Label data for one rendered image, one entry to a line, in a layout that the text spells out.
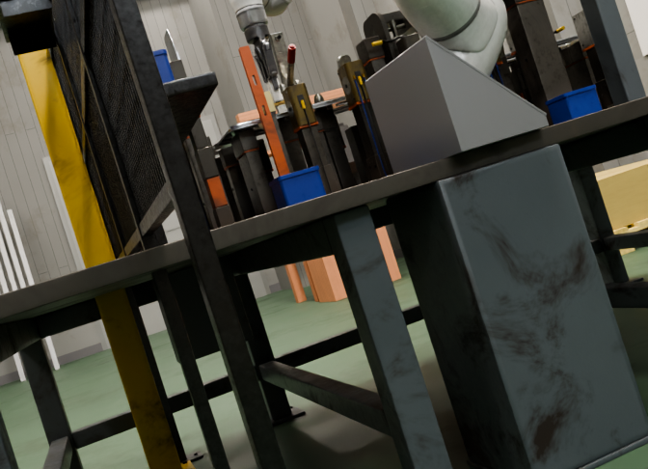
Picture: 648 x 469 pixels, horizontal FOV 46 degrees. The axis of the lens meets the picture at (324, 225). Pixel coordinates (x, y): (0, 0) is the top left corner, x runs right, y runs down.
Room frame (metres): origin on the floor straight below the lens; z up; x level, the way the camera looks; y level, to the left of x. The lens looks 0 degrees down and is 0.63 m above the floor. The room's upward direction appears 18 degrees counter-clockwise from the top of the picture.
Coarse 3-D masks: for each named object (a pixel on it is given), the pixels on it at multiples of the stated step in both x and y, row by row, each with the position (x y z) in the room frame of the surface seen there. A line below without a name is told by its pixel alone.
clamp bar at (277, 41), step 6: (270, 36) 2.19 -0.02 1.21; (276, 36) 2.18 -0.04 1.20; (282, 36) 2.19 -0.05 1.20; (270, 42) 2.22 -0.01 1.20; (276, 42) 2.19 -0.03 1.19; (282, 42) 2.19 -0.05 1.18; (276, 48) 2.19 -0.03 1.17; (282, 48) 2.19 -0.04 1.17; (276, 54) 2.19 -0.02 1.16; (282, 54) 2.20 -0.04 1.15; (276, 60) 2.20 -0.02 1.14; (282, 60) 2.20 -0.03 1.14; (282, 66) 2.20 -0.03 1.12; (282, 72) 2.20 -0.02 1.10; (282, 78) 2.20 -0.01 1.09; (294, 78) 2.21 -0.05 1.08; (294, 84) 2.21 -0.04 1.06
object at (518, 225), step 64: (448, 192) 1.55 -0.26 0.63; (512, 192) 1.60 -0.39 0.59; (448, 256) 1.60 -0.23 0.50; (512, 256) 1.58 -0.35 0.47; (576, 256) 1.62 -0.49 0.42; (448, 320) 1.70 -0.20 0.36; (512, 320) 1.57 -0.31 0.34; (576, 320) 1.61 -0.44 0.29; (448, 384) 1.81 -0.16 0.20; (512, 384) 1.56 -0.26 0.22; (576, 384) 1.60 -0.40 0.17; (512, 448) 1.60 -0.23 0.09; (576, 448) 1.58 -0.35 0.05
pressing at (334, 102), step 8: (560, 40) 2.57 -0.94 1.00; (568, 40) 2.58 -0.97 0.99; (576, 40) 2.67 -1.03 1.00; (512, 56) 2.50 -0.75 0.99; (344, 96) 2.31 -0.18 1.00; (312, 104) 2.27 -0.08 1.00; (320, 104) 2.28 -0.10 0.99; (328, 104) 2.29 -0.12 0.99; (336, 104) 2.40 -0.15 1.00; (344, 104) 2.45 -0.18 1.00; (336, 112) 2.53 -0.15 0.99; (256, 120) 2.22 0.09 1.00; (280, 120) 2.35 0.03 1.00; (288, 120) 2.40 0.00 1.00; (232, 128) 2.20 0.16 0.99; (240, 128) 2.28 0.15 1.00; (248, 128) 2.32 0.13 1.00; (256, 128) 2.37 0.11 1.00; (224, 136) 2.26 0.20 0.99; (232, 136) 2.37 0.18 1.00; (224, 144) 2.41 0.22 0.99
